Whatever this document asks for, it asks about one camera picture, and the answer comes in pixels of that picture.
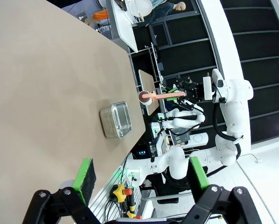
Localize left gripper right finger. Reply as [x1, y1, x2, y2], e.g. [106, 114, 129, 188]
[181, 156, 266, 224]

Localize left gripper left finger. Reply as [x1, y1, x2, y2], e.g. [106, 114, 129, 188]
[22, 158, 102, 224]

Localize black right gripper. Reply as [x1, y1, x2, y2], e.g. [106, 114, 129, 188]
[166, 78, 204, 111]

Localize pink lint roller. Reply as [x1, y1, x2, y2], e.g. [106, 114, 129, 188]
[138, 90, 186, 106]

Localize aluminium profile base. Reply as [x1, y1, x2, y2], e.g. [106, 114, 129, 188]
[88, 161, 137, 212]

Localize small tan table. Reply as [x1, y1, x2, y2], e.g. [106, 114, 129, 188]
[139, 69, 162, 116]

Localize yellow emergency stop button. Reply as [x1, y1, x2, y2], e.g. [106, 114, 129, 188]
[112, 183, 133, 203]
[126, 212, 143, 220]

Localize rectangular metal container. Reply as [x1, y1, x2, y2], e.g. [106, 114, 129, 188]
[99, 101, 133, 139]

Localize white side table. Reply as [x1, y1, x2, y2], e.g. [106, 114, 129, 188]
[106, 0, 139, 53]

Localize black flat tray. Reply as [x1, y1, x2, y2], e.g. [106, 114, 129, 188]
[115, 0, 128, 11]

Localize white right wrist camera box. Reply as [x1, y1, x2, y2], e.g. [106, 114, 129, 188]
[202, 76, 212, 98]

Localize black right arm hose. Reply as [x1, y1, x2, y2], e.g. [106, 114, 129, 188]
[207, 102, 242, 175]

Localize white wire dish rack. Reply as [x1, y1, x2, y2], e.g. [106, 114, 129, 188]
[124, 0, 154, 24]

